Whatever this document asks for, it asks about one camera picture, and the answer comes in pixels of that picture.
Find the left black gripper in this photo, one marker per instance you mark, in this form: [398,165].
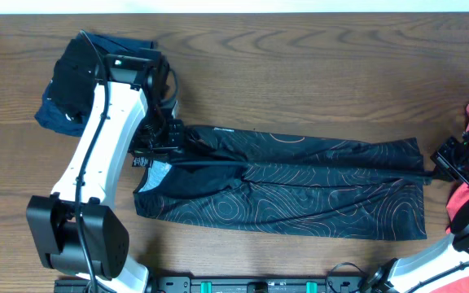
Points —
[174,144]

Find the black shirt with orange lines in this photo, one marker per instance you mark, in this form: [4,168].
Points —
[285,184]

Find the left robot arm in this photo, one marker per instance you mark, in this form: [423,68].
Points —
[75,230]

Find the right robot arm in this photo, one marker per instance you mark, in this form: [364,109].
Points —
[446,261]

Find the folded navy blue garment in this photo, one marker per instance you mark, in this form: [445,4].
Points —
[50,117]

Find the folded black garment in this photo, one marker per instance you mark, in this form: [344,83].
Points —
[76,75]

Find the black mounting rail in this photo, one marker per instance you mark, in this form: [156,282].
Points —
[247,285]

